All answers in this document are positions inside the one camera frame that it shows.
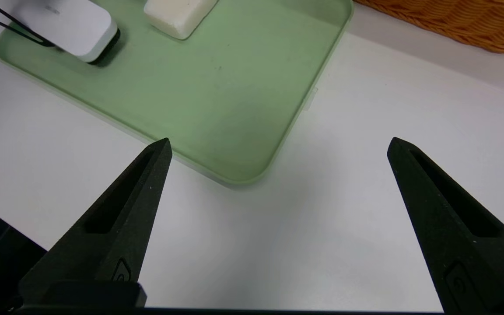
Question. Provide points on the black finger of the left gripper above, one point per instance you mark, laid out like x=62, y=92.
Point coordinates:
x=15, y=25

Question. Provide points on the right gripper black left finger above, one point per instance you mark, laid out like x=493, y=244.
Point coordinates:
x=116, y=245

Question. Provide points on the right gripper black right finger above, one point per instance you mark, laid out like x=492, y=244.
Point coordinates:
x=466, y=253

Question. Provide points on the white rectangular box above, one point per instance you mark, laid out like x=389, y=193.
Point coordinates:
x=68, y=22

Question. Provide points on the white soap bar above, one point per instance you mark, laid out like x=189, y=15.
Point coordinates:
x=177, y=17

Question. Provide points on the orange wicker basket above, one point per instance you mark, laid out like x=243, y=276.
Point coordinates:
x=475, y=22

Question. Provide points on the light green plastic tray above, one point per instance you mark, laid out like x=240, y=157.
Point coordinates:
x=217, y=109

